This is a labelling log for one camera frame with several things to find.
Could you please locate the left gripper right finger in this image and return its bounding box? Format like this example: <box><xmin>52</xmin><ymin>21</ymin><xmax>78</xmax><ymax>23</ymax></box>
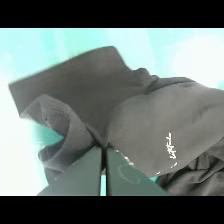
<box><xmin>105</xmin><ymin>146</ymin><xmax>170</xmax><ymax>197</ymax></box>

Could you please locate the black T-shirt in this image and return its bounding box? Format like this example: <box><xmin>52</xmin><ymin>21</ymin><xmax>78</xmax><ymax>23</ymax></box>
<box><xmin>7</xmin><ymin>45</ymin><xmax>224</xmax><ymax>197</ymax></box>

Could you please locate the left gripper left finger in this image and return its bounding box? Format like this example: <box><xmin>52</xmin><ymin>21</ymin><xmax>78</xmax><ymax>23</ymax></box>
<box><xmin>37</xmin><ymin>145</ymin><xmax>103</xmax><ymax>197</ymax></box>

